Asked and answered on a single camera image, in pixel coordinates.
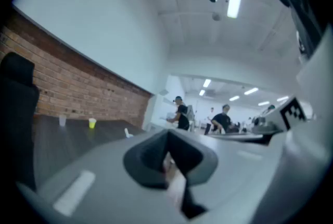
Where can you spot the group of distant ceiling lamps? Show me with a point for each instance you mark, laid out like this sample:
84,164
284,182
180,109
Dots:
206,83

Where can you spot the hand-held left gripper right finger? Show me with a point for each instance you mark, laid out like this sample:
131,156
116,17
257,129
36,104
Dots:
234,178

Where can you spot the yellow plastic cup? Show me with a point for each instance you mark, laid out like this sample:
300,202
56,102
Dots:
92,123

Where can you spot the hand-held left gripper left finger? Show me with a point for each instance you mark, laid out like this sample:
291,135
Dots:
99,186

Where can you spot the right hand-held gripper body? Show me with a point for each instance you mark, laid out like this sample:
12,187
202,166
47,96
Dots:
292,113

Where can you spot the white table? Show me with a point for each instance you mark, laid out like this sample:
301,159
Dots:
234,136

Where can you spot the long ceiling light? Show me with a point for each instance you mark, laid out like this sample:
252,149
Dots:
233,5

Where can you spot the clear plastic cup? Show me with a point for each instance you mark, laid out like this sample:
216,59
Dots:
62,120

